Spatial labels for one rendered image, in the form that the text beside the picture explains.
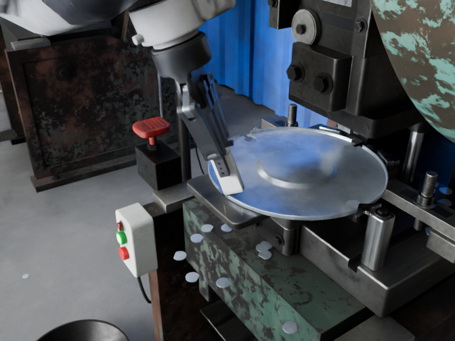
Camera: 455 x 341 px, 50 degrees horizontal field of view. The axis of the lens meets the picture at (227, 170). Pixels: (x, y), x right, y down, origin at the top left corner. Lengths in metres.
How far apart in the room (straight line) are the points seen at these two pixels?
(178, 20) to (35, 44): 1.57
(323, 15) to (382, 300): 0.42
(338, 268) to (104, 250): 1.26
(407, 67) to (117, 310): 1.41
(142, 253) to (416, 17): 0.77
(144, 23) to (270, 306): 0.47
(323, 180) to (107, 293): 1.11
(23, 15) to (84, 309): 1.21
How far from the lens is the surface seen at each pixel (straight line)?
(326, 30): 0.75
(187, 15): 0.61
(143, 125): 1.00
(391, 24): 0.34
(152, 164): 0.98
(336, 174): 0.80
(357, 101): 0.73
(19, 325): 1.71
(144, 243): 0.98
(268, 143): 0.87
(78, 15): 0.56
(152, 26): 0.61
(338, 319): 0.75
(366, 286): 0.75
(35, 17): 0.62
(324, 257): 0.79
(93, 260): 1.87
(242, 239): 0.86
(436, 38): 0.32
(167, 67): 0.62
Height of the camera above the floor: 1.18
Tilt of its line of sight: 31 degrees down
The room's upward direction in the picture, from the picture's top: straight up
